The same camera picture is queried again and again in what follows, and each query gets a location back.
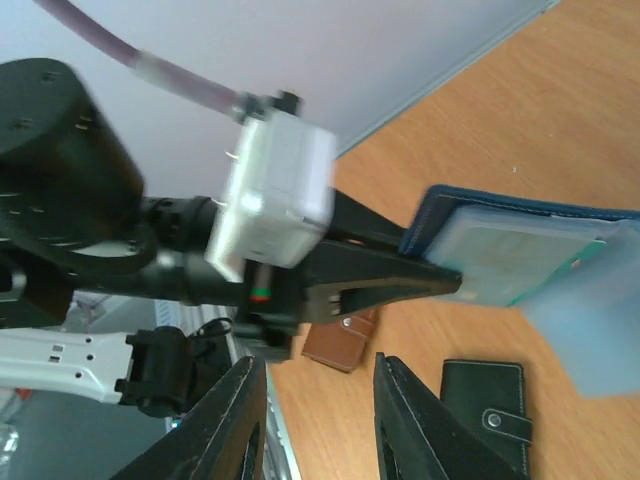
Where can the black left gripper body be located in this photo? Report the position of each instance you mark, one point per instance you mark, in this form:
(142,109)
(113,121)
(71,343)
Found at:
(270,309)

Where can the brown card holder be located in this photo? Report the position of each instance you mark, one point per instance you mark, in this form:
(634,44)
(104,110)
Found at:
(341,345)

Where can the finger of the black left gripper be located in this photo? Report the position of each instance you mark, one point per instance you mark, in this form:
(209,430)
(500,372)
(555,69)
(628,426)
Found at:
(344,279)
(354,221)

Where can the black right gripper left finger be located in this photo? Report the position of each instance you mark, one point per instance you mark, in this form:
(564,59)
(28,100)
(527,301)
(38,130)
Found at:
(222,437)

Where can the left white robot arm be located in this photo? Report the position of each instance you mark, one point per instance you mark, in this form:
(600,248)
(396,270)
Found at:
(74,217)

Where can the green credit card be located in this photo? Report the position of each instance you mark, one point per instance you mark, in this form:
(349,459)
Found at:
(501,267)

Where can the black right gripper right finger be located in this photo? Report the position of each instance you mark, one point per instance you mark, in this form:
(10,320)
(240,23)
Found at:
(417,437)

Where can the dark blue card holder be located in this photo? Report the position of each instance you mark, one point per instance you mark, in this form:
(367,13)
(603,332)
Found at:
(572,271)

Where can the black card holder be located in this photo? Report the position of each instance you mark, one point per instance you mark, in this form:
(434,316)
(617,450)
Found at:
(489,398)

